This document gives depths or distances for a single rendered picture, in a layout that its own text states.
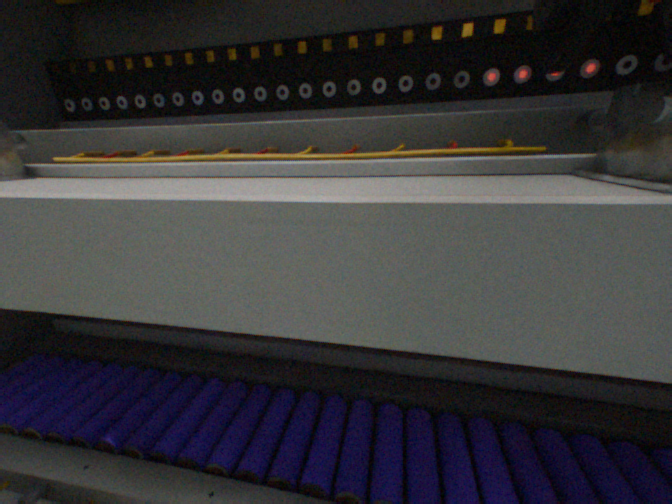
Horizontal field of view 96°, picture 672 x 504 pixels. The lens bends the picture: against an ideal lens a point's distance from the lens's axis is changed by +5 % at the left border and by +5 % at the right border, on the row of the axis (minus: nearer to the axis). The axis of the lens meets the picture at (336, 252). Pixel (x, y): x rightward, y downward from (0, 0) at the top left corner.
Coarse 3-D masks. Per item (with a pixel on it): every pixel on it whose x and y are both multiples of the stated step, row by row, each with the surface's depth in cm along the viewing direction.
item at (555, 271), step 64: (64, 128) 30; (0, 192) 10; (64, 192) 10; (128, 192) 10; (192, 192) 9; (256, 192) 9; (320, 192) 9; (384, 192) 8; (448, 192) 8; (512, 192) 8; (576, 192) 7; (640, 192) 7; (0, 256) 11; (64, 256) 10; (128, 256) 10; (192, 256) 9; (256, 256) 9; (320, 256) 8; (384, 256) 8; (448, 256) 7; (512, 256) 7; (576, 256) 7; (640, 256) 7; (128, 320) 11; (192, 320) 10; (256, 320) 9; (320, 320) 9; (384, 320) 8; (448, 320) 8; (512, 320) 8; (576, 320) 7; (640, 320) 7
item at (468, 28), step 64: (640, 0) 19; (64, 64) 29; (128, 64) 27; (192, 64) 26; (256, 64) 25; (320, 64) 24; (384, 64) 23; (448, 64) 22; (512, 64) 22; (576, 64) 21; (640, 64) 20
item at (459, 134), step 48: (48, 144) 17; (96, 144) 17; (144, 144) 16; (192, 144) 15; (240, 144) 15; (288, 144) 15; (336, 144) 14; (384, 144) 14; (432, 144) 13; (480, 144) 13; (528, 144) 13; (576, 144) 12
